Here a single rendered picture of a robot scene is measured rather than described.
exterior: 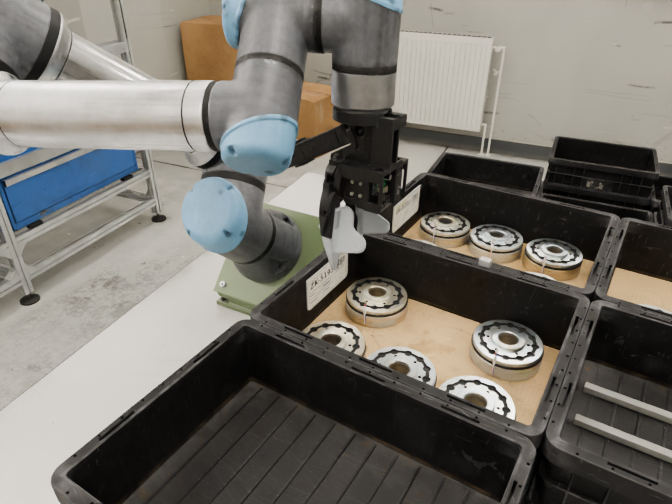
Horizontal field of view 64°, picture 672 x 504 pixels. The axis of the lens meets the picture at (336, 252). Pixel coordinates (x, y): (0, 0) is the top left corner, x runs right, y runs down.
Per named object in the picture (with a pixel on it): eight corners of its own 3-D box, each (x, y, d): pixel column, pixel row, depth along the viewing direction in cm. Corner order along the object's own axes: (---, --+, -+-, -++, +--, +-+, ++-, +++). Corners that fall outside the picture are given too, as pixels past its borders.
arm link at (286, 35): (209, 48, 55) (314, 53, 54) (225, -42, 58) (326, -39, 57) (229, 90, 62) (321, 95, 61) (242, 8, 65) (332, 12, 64)
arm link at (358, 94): (319, 70, 60) (355, 62, 67) (318, 111, 62) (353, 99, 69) (377, 78, 57) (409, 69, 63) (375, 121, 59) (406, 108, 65)
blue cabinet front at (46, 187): (12, 231, 219) (-37, 93, 190) (136, 169, 275) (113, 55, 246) (17, 232, 218) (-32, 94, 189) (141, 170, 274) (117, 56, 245)
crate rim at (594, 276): (353, 238, 96) (353, 226, 95) (421, 180, 118) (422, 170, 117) (588, 309, 78) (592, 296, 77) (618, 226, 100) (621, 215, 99)
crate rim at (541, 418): (245, 328, 75) (243, 315, 73) (353, 238, 96) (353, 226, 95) (536, 456, 57) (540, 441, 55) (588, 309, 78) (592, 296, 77)
